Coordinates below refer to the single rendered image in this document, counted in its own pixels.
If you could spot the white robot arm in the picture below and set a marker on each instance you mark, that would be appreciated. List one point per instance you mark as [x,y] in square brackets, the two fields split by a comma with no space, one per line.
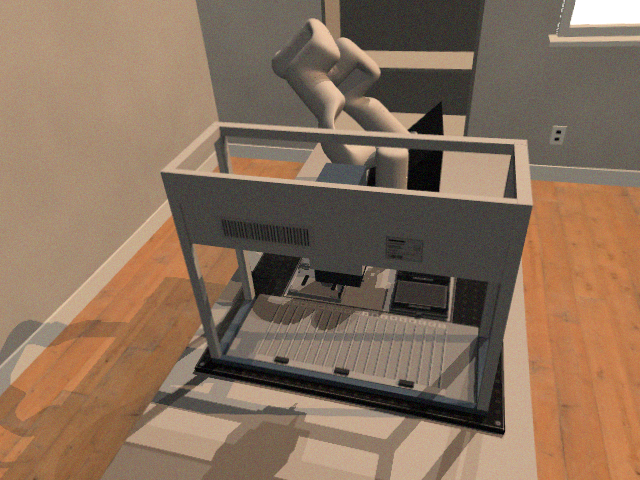
[314,76]

